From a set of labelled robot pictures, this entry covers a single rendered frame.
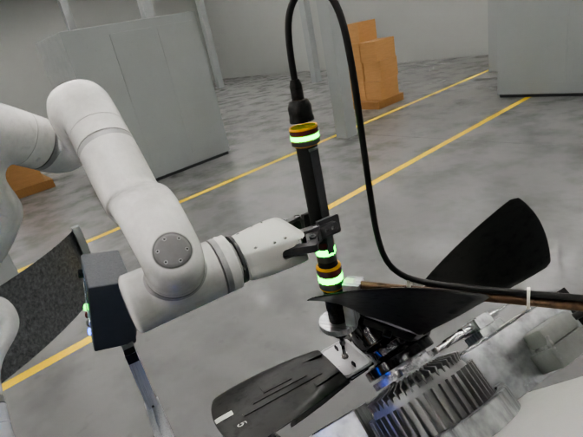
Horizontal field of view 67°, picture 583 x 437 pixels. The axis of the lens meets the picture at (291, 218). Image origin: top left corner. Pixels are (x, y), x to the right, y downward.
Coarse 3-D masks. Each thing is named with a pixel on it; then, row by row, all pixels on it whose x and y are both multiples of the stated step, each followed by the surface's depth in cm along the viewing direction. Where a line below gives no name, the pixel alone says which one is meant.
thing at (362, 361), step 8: (336, 344) 86; (352, 344) 85; (328, 352) 84; (336, 352) 84; (352, 352) 83; (360, 352) 83; (336, 360) 82; (344, 360) 82; (352, 360) 81; (360, 360) 81; (368, 360) 80; (344, 368) 80; (352, 368) 80; (360, 368) 79
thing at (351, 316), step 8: (360, 280) 73; (344, 288) 73; (352, 288) 72; (360, 288) 73; (344, 312) 76; (352, 312) 75; (320, 320) 80; (328, 320) 79; (352, 320) 76; (320, 328) 79; (328, 328) 77; (336, 328) 77; (344, 328) 76; (352, 328) 77
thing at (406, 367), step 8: (424, 352) 81; (432, 352) 79; (408, 360) 79; (416, 360) 77; (424, 360) 78; (400, 368) 79; (408, 368) 77; (384, 376) 81; (392, 376) 78; (400, 376) 77; (376, 384) 81; (384, 384) 79
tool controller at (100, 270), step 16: (96, 256) 133; (112, 256) 134; (80, 272) 131; (96, 272) 122; (112, 272) 122; (96, 288) 114; (112, 288) 115; (96, 304) 115; (112, 304) 117; (96, 320) 116; (112, 320) 118; (128, 320) 120; (96, 336) 117; (112, 336) 119; (128, 336) 121
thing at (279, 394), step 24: (288, 360) 86; (312, 360) 83; (240, 384) 84; (264, 384) 80; (288, 384) 78; (312, 384) 77; (336, 384) 76; (216, 408) 79; (240, 408) 75; (264, 408) 73; (288, 408) 72; (240, 432) 69; (264, 432) 67
